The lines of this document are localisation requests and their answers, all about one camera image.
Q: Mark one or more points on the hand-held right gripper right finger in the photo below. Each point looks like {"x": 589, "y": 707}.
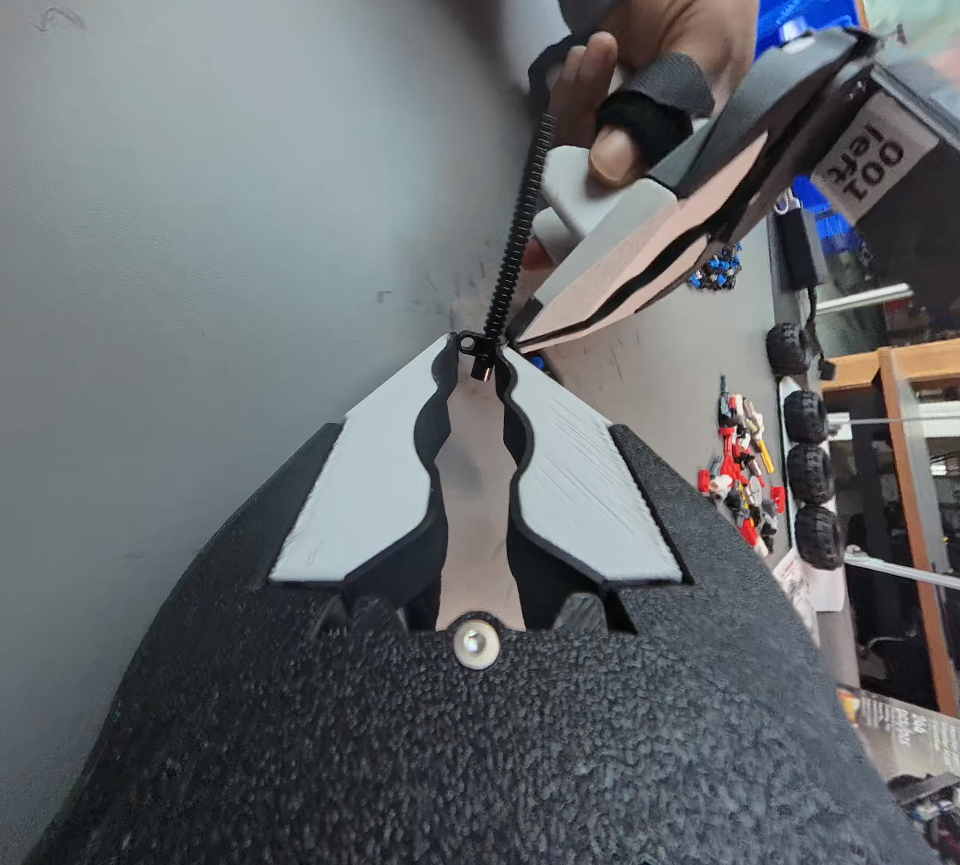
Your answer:
{"x": 592, "y": 497}

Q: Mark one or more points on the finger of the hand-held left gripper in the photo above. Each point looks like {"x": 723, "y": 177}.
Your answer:
{"x": 675, "y": 242}
{"x": 637, "y": 308}

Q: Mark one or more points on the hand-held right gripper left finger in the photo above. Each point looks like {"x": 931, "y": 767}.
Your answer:
{"x": 360, "y": 497}

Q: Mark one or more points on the black ribbed Lego axle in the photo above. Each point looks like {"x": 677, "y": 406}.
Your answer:
{"x": 525, "y": 205}

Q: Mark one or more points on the black connector brick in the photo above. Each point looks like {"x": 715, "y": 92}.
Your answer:
{"x": 480, "y": 364}

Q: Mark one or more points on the grey desk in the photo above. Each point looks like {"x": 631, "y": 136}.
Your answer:
{"x": 225, "y": 205}

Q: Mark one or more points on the person's left hand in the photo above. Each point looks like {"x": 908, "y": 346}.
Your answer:
{"x": 697, "y": 17}

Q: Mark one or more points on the pile of blue black pins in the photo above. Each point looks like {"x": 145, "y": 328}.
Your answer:
{"x": 716, "y": 269}

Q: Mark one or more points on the black power adapter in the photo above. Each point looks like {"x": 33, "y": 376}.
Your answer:
{"x": 802, "y": 250}

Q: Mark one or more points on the scattered red white toy bricks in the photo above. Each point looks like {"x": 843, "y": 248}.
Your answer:
{"x": 739, "y": 475}

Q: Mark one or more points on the sticker sheet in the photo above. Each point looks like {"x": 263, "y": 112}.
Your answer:
{"x": 810, "y": 584}

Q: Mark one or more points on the toy truck set box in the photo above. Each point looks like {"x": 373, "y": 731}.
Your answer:
{"x": 900, "y": 745}

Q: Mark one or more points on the wooden shelf frame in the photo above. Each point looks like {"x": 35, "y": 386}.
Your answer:
{"x": 896, "y": 415}

